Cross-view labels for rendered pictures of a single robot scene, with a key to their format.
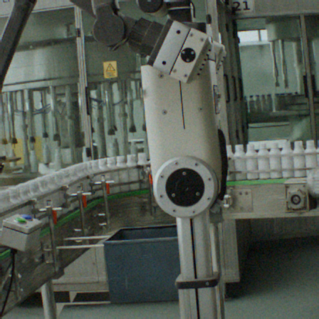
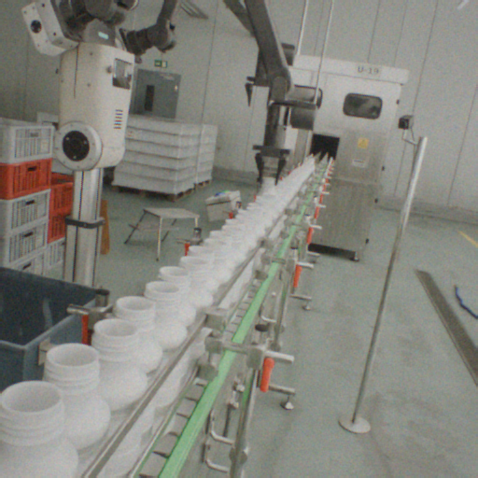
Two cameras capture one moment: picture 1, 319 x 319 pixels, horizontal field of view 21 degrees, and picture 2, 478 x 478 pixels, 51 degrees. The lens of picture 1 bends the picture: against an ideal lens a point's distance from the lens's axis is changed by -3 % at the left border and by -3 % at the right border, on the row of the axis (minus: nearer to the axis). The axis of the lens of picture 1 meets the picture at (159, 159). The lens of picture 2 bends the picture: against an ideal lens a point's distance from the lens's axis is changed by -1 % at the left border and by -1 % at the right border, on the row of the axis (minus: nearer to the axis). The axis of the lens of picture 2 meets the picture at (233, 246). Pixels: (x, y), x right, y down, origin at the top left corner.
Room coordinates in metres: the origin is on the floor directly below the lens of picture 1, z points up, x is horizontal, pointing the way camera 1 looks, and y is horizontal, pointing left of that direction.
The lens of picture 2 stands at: (4.01, 0.48, 1.34)
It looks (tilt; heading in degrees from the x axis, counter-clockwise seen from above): 14 degrees down; 181
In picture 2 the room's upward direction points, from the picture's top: 9 degrees clockwise
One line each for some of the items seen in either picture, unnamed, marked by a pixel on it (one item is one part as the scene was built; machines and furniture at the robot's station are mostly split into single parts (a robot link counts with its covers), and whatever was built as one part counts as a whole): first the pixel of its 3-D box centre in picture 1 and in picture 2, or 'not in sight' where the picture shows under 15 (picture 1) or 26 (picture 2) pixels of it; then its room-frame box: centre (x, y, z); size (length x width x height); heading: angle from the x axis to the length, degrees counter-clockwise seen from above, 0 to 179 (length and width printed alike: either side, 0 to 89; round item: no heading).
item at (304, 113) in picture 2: not in sight; (295, 105); (2.66, 0.56, 1.40); 0.12 x 0.09 x 0.12; 80
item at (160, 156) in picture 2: not in sight; (159, 156); (-4.13, -1.07, 0.59); 1.24 x 1.03 x 1.17; 174
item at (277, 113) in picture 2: not in sight; (279, 116); (2.66, 0.52, 1.37); 0.07 x 0.06 x 0.07; 80
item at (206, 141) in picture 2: not in sight; (182, 151); (-5.72, -0.93, 0.59); 1.25 x 1.03 x 1.17; 173
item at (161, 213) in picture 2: not in sight; (162, 230); (-0.74, -0.31, 0.21); 0.61 x 0.47 x 0.41; 45
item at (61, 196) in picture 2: not in sight; (46, 191); (0.05, -1.15, 0.55); 0.61 x 0.41 x 0.22; 174
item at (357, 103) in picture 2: not in sight; (323, 157); (-2.40, 1.30, 1.05); 1.60 x 1.40 x 2.10; 171
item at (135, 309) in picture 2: (64, 190); (127, 382); (3.57, 0.39, 1.08); 0.06 x 0.06 x 0.17
